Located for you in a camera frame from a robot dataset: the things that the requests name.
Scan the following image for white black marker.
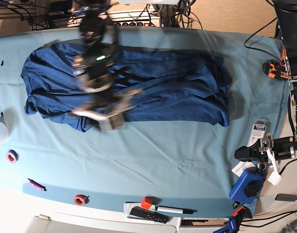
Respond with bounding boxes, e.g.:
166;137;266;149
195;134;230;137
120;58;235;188
156;206;197;215

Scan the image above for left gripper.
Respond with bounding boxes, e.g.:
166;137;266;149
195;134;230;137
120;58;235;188
234;133;282;185

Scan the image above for grey small device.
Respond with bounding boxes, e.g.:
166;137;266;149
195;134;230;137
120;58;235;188
275;194;297;202

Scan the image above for blue box black knob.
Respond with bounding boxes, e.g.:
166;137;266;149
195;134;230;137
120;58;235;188
229;169;266;204

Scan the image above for red tape roll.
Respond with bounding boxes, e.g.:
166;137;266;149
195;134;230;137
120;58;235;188
73;195;89;206

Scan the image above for keys with carabiner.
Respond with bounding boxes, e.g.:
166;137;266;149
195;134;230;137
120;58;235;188
257;162;267;176

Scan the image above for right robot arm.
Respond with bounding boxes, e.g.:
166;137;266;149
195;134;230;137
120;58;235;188
72;0;142;132

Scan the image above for black remote control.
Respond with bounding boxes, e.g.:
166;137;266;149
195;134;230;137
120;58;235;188
130;206;170;224

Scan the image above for white paper card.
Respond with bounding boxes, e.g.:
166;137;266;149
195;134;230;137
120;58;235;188
231;161;257;177

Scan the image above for red cube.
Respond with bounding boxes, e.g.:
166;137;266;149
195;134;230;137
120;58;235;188
140;197;153;210

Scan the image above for blue t-shirt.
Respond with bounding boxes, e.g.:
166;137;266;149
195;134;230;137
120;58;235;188
21;43;232;132

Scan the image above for grey blister package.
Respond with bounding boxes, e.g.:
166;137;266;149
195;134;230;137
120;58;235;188
247;117;269;147

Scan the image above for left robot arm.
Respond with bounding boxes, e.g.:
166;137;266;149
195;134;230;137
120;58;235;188
263;0;297;185

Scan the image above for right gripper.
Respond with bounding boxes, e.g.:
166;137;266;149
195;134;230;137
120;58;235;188
71;89;143;132

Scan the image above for pink marker pen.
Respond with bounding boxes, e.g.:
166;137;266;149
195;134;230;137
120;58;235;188
27;178;47;192

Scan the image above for light blue table cloth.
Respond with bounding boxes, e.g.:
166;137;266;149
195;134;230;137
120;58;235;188
0;27;289;218

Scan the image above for blue spring clamp bottom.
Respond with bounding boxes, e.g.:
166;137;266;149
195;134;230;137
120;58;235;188
213;206;246;233

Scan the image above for orange black clamp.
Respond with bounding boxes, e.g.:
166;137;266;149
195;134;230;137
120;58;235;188
262;60;291;81

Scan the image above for purple tape roll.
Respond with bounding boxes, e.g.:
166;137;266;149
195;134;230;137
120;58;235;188
6;150;18;163

